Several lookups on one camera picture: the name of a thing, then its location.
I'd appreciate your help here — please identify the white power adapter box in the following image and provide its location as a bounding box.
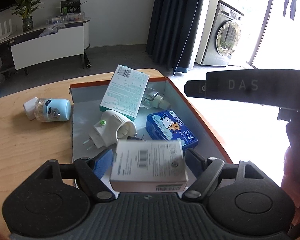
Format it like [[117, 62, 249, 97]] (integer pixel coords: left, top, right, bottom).
[[109, 140, 188, 193]]

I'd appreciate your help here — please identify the white mosquito plug green button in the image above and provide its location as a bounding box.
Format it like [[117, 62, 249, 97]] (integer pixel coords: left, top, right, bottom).
[[83, 110, 137, 151]]

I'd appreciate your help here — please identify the blue tissue pack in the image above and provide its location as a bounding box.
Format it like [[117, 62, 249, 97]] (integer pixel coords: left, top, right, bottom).
[[146, 110, 198, 151]]

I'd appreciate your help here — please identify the teal adhesive bandage box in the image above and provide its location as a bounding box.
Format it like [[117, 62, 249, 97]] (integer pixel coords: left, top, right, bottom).
[[100, 64, 149, 121]]

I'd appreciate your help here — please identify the blue toothpick jar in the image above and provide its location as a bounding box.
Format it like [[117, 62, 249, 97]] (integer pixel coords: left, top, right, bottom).
[[34, 98, 71, 122]]

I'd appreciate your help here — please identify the clear liquid refill bottle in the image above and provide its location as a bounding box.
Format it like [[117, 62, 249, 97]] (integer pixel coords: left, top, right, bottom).
[[140, 87, 171, 110]]

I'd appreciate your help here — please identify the black usb charger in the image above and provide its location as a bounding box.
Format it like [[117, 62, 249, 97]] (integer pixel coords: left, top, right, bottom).
[[127, 136, 144, 141]]

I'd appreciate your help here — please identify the person right hand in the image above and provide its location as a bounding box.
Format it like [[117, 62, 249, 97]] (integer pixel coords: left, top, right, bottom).
[[281, 146, 300, 239]]

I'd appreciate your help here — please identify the orange white cardboard tray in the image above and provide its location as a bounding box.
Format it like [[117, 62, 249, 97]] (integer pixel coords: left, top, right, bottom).
[[69, 76, 233, 181]]

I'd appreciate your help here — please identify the silver washing machine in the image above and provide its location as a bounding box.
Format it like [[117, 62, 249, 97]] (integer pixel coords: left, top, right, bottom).
[[195, 0, 244, 67]]

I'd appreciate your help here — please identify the small white cube charger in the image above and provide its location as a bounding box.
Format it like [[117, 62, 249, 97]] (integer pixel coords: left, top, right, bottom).
[[23, 97, 38, 120]]

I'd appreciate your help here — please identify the black roll on floor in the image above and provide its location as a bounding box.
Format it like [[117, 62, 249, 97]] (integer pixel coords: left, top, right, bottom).
[[84, 54, 91, 68]]

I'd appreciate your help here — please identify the white tv cabinet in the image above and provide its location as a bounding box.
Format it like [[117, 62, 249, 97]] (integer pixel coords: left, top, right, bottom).
[[0, 17, 90, 74]]

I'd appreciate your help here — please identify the dark blue curtain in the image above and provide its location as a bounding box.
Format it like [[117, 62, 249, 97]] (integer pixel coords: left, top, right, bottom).
[[146, 0, 203, 73]]

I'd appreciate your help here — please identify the black green display box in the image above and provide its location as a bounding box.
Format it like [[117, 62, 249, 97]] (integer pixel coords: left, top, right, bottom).
[[60, 0, 81, 16]]

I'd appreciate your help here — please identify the white wifi router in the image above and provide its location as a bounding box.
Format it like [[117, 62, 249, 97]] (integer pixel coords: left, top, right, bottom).
[[0, 19, 13, 41]]

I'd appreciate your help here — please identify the potted plant in vase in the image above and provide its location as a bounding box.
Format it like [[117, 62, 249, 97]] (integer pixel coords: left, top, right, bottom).
[[11, 0, 43, 32]]

